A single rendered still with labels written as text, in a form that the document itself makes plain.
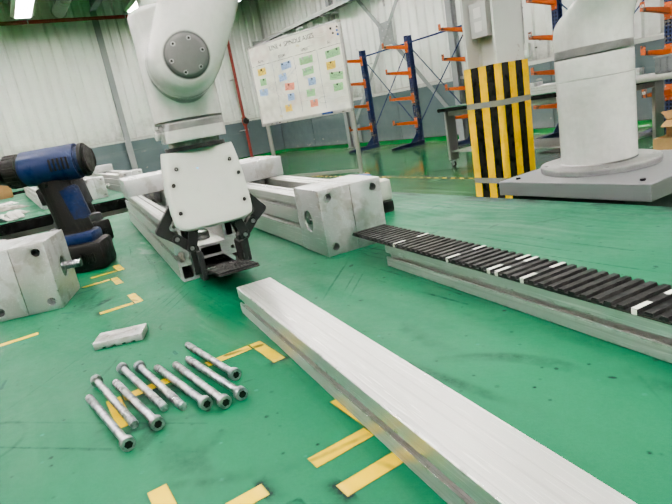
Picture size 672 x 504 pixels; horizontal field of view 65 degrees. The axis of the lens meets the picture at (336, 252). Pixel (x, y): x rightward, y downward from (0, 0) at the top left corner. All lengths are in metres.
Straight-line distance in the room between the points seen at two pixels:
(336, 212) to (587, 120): 0.45
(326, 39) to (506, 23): 2.89
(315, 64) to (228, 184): 5.92
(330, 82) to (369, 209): 5.71
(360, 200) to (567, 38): 0.44
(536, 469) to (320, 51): 6.34
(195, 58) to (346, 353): 0.36
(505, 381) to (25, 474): 0.33
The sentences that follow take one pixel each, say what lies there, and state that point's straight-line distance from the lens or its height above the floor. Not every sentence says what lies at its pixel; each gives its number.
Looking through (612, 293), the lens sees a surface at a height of 0.81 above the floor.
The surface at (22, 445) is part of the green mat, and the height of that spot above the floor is 0.78.
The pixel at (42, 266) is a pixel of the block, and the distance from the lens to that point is 0.81.
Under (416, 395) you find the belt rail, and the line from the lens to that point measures 0.32.
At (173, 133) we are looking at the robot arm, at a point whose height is 0.98.
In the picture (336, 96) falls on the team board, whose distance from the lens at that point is 6.41.
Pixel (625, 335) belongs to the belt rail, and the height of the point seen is 0.79.
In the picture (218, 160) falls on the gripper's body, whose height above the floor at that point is 0.94.
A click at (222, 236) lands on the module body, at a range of 0.79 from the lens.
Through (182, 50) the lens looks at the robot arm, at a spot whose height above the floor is 1.06.
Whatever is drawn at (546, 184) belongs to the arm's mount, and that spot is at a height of 0.80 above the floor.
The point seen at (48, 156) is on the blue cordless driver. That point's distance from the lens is 1.01.
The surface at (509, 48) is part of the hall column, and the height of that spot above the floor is 1.18.
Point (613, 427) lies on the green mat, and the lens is 0.34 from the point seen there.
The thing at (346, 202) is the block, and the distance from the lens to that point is 0.74.
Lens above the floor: 0.97
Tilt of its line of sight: 15 degrees down
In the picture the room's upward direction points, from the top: 10 degrees counter-clockwise
